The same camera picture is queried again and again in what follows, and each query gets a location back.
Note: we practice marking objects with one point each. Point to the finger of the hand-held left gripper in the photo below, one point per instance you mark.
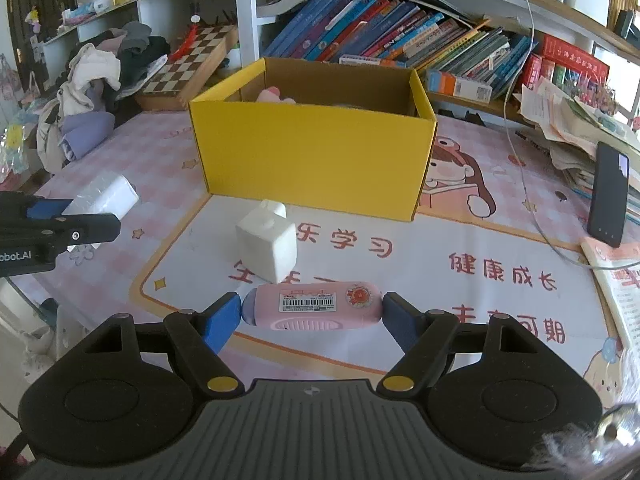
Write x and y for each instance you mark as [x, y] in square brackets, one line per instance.
[85, 232]
[47, 207]

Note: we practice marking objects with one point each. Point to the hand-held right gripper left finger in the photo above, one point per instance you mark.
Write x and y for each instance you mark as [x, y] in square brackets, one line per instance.
[222, 322]

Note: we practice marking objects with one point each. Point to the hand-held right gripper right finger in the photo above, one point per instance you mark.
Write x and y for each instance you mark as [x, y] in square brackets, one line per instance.
[400, 322]

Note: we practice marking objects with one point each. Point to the clear tape roll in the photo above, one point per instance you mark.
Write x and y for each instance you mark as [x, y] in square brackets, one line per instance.
[107, 195]

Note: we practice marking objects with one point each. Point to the pink correction tape case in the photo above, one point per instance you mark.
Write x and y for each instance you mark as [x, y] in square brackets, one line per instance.
[312, 305]

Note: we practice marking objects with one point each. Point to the yellow cardboard box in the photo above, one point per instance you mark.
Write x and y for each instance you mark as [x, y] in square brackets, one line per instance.
[310, 155]

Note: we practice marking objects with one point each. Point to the pink plush pig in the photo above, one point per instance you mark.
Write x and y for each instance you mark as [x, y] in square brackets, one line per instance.
[275, 96]

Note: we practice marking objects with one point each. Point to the pink checked tablecloth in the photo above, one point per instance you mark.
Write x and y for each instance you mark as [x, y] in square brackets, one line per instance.
[165, 240]

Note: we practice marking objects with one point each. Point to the white cube bottle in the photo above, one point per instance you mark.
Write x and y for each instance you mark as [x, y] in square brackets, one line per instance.
[265, 245]

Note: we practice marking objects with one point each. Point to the pile of clothes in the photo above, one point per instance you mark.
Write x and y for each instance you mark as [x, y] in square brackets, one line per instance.
[95, 90]

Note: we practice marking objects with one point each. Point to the wooden chessboard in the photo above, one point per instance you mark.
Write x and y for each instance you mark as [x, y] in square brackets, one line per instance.
[187, 70]

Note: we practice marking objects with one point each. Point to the red tasselled stick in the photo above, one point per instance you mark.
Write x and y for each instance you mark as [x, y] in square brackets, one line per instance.
[185, 40]

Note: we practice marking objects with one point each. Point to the white side shelf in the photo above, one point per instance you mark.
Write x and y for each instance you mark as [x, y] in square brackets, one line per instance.
[150, 10]

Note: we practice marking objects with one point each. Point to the pink printed booklet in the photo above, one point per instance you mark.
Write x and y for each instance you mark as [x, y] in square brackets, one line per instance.
[622, 290]

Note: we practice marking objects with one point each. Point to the black standing smartphone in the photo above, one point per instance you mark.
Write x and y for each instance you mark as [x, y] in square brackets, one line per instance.
[607, 200]

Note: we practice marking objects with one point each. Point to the orange and white carton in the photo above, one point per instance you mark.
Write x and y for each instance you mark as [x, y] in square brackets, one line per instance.
[460, 87]

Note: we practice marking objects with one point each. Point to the stack of papers and books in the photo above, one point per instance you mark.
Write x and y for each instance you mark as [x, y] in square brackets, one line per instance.
[560, 125]

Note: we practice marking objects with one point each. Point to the white bookshelf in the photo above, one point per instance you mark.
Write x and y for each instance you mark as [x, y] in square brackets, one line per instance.
[245, 15]

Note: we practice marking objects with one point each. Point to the row of leaning books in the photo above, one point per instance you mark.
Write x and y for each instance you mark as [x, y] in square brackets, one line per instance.
[390, 27]

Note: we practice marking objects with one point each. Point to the red boxed book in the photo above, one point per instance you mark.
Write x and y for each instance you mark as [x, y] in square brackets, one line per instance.
[575, 57]

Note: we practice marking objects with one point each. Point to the black desk gadget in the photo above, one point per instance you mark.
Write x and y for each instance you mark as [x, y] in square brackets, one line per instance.
[627, 25]

